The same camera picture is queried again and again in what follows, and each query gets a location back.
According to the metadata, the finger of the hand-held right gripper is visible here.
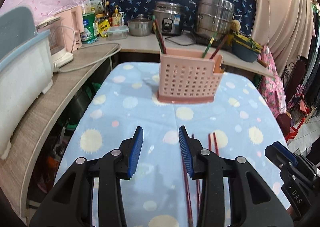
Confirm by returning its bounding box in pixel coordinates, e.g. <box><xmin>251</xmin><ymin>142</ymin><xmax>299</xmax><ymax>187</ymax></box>
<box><xmin>264</xmin><ymin>145</ymin><xmax>295</xmax><ymax>171</ymax></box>
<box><xmin>272</xmin><ymin>142</ymin><xmax>318</xmax><ymax>175</ymax></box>

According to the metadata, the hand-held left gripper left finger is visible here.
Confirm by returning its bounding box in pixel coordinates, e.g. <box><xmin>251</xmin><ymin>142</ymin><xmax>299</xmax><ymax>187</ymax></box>
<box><xmin>30</xmin><ymin>126</ymin><xmax>144</xmax><ymax>227</ymax></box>

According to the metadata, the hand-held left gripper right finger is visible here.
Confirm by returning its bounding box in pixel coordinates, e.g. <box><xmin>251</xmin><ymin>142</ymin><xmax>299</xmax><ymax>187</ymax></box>
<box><xmin>178</xmin><ymin>125</ymin><xmax>293</xmax><ymax>227</ymax></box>

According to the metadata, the pink perforated utensil basket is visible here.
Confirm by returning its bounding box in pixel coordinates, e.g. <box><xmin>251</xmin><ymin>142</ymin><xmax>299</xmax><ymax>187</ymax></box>
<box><xmin>156</xmin><ymin>48</ymin><xmax>224</xmax><ymax>104</ymax></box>

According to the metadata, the green chopstick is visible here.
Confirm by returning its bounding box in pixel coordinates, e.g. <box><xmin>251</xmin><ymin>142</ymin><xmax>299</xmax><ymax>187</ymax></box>
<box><xmin>152</xmin><ymin>20</ymin><xmax>166</xmax><ymax>54</ymax></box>
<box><xmin>202</xmin><ymin>31</ymin><xmax>216</xmax><ymax>59</ymax></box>

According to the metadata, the brown chopstick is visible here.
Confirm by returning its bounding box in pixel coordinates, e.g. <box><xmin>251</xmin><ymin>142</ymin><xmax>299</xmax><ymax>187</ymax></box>
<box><xmin>153</xmin><ymin>19</ymin><xmax>167</xmax><ymax>54</ymax></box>

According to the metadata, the dark red chopstick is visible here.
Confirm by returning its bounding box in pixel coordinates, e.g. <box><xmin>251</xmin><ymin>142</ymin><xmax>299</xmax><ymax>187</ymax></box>
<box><xmin>151</xmin><ymin>16</ymin><xmax>165</xmax><ymax>54</ymax></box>

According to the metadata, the blue dotted tablecloth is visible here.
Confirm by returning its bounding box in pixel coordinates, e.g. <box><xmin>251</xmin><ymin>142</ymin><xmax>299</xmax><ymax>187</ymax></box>
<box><xmin>54</xmin><ymin>62</ymin><xmax>289</xmax><ymax>227</ymax></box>

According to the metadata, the pink floral cloth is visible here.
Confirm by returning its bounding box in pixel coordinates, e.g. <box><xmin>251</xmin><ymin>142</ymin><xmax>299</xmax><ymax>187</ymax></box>
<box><xmin>257</xmin><ymin>46</ymin><xmax>287</xmax><ymax>119</ymax></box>

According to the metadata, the dark metal chair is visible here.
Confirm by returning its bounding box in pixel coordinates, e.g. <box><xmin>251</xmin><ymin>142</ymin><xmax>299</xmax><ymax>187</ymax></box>
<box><xmin>281</xmin><ymin>59</ymin><xmax>307</xmax><ymax>108</ymax></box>

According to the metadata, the wooden counter shelf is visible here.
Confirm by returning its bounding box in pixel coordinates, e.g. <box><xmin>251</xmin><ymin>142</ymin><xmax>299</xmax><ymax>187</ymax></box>
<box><xmin>0</xmin><ymin>32</ymin><xmax>275</xmax><ymax>217</ymax></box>

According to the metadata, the blue plastic basin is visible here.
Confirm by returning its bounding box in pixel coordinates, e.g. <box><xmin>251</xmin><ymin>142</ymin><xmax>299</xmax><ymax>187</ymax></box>
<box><xmin>231</xmin><ymin>34</ymin><xmax>263</xmax><ymax>63</ymax></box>

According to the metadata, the clear food container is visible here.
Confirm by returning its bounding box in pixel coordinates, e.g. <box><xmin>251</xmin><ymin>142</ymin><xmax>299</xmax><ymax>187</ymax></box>
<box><xmin>107</xmin><ymin>25</ymin><xmax>130</xmax><ymax>41</ymax></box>

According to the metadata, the steel pot with lid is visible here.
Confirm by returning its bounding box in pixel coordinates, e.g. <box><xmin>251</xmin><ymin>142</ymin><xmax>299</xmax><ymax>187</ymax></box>
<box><xmin>127</xmin><ymin>14</ymin><xmax>154</xmax><ymax>37</ymax></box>

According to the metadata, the yellow snack packet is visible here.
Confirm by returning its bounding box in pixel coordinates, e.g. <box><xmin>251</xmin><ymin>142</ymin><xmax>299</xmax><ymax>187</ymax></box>
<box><xmin>98</xmin><ymin>21</ymin><xmax>111</xmax><ymax>37</ymax></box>

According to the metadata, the white electric appliance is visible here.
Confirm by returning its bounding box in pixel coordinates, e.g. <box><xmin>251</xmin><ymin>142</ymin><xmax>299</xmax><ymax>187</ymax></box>
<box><xmin>36</xmin><ymin>16</ymin><xmax>74</xmax><ymax>68</ymax></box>

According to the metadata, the white plastic bin blue lid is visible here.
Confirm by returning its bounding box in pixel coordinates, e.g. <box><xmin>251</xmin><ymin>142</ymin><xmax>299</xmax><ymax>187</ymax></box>
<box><xmin>0</xmin><ymin>6</ymin><xmax>54</xmax><ymax>160</ymax></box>

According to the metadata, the green tin can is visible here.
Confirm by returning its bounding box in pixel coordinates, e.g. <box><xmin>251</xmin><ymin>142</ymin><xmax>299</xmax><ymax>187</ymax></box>
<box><xmin>82</xmin><ymin>12</ymin><xmax>99</xmax><ymax>44</ymax></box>

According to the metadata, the beige curtain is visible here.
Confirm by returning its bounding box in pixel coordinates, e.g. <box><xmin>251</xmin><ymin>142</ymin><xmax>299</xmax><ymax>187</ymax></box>
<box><xmin>235</xmin><ymin>0</ymin><xmax>318</xmax><ymax>73</ymax></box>

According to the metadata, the silver rice cooker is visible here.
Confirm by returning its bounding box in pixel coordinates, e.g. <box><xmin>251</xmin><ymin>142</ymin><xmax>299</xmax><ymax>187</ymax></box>
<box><xmin>153</xmin><ymin>2</ymin><xmax>185</xmax><ymax>36</ymax></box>

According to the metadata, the yellow oil bottle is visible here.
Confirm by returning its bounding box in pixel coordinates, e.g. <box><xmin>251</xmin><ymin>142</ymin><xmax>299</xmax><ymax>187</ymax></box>
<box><xmin>112</xmin><ymin>5</ymin><xmax>122</xmax><ymax>27</ymax></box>

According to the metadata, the large steel steamer pot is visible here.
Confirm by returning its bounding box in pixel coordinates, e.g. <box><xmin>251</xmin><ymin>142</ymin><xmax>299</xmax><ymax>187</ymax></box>
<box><xmin>195</xmin><ymin>0</ymin><xmax>236</xmax><ymax>41</ymax></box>

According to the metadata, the pink kitchen appliance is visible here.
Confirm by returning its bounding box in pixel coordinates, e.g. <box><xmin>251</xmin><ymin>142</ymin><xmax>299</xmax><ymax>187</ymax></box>
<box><xmin>54</xmin><ymin>5</ymin><xmax>84</xmax><ymax>49</ymax></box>

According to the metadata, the white green carton box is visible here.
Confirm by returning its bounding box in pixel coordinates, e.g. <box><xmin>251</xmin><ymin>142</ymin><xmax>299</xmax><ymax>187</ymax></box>
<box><xmin>83</xmin><ymin>0</ymin><xmax>104</xmax><ymax>14</ymax></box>

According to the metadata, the white power cable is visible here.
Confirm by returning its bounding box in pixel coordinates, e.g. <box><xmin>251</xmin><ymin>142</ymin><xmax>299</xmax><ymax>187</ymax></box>
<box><xmin>53</xmin><ymin>42</ymin><xmax>122</xmax><ymax>74</ymax></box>

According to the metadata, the black appliance cable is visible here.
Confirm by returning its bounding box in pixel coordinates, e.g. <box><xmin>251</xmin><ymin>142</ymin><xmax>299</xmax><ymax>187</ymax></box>
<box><xmin>165</xmin><ymin>34</ymin><xmax>198</xmax><ymax>46</ymax></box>

